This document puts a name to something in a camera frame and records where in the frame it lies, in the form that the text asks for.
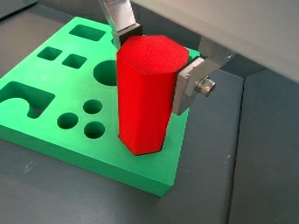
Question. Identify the red hexagonal prism block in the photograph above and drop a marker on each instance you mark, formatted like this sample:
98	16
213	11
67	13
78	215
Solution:
147	63

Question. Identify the green foam shape-sorter board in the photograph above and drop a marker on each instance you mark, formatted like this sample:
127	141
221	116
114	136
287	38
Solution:
59	109

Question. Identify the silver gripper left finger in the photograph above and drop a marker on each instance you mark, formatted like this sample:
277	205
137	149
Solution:
122	20

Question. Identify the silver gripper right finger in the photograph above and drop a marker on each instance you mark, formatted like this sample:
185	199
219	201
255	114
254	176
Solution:
193	78

